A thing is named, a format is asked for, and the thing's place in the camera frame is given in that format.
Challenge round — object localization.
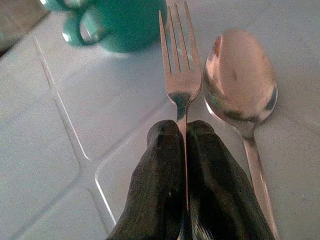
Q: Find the teal ceramic mug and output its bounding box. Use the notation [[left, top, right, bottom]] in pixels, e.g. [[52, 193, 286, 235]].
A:
[[39, 0, 168, 54]]

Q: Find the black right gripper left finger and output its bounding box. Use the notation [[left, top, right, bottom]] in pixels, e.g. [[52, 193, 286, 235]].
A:
[[106, 119, 188, 240]]

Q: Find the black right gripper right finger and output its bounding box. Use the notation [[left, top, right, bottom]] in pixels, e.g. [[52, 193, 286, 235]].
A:
[[178, 120, 276, 240]]

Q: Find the silver metal fork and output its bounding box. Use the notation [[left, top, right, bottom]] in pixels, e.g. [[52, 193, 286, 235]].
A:
[[158, 0, 203, 212]]

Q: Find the silver metal spoon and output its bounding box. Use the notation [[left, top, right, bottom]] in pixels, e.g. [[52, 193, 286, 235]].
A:
[[202, 28, 280, 240]]

